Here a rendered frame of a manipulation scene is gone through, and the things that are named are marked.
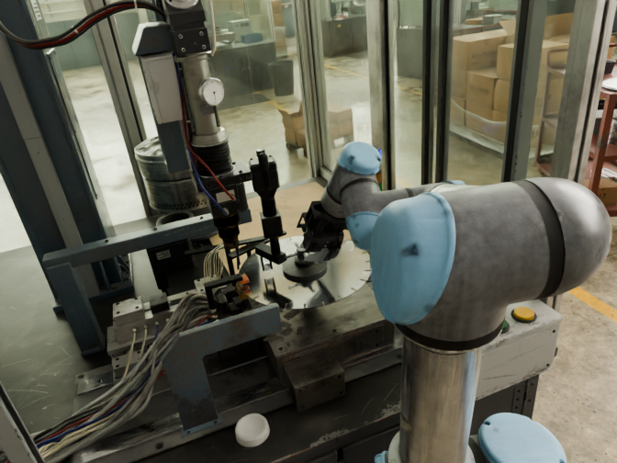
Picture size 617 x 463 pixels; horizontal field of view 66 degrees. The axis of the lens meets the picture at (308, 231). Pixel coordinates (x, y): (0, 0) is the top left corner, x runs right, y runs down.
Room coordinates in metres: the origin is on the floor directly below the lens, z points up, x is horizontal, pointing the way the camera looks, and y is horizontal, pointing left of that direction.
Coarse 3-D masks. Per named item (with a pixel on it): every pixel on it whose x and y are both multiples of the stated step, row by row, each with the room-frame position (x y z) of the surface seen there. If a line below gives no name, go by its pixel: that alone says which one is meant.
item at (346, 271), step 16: (288, 240) 1.14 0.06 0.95; (256, 256) 1.07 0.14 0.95; (336, 256) 1.03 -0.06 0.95; (352, 256) 1.02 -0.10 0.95; (368, 256) 1.01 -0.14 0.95; (240, 272) 1.01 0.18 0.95; (256, 272) 1.00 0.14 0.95; (272, 272) 0.99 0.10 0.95; (336, 272) 0.96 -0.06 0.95; (352, 272) 0.95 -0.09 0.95; (368, 272) 0.94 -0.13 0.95; (256, 288) 0.93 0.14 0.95; (272, 288) 0.92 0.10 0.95; (288, 288) 0.91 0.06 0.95; (304, 288) 0.90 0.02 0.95; (320, 288) 0.90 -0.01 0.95; (336, 288) 0.89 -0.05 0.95; (288, 304) 0.85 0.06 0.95; (304, 304) 0.85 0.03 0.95; (320, 304) 0.84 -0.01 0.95
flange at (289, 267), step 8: (296, 256) 1.01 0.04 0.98; (288, 264) 1.00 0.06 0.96; (296, 264) 0.98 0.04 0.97; (304, 264) 0.97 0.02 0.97; (312, 264) 0.99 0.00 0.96; (320, 264) 0.99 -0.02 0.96; (288, 272) 0.97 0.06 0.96; (296, 272) 0.96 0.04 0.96; (304, 272) 0.96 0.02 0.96; (312, 272) 0.95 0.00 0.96; (320, 272) 0.96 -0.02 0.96
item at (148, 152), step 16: (144, 144) 1.73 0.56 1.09; (160, 144) 1.76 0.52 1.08; (144, 160) 1.56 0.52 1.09; (160, 160) 1.53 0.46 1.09; (144, 176) 1.58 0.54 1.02; (160, 176) 1.53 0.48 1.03; (176, 176) 1.52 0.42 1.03; (160, 192) 1.54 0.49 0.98; (176, 192) 1.53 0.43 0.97; (192, 192) 1.53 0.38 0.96; (160, 208) 1.56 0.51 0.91; (176, 208) 1.53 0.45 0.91; (192, 208) 1.53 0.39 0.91; (192, 240) 1.55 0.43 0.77
